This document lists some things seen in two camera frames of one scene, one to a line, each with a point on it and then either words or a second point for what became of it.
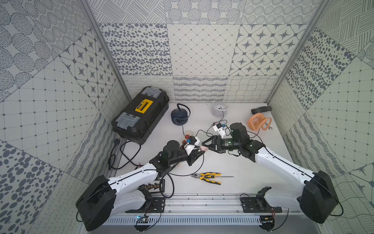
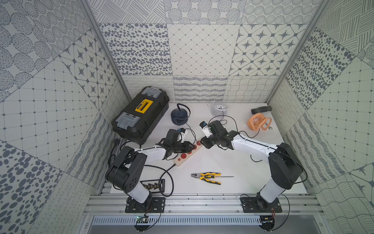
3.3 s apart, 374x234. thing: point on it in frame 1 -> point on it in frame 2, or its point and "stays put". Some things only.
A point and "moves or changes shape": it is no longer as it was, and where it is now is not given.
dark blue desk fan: [179, 116] stays put
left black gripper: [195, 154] -> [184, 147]
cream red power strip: [187, 135] moves or changes shape
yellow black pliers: [200, 176] stays put
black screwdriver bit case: [157, 186] stays put
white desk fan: [219, 110] stays put
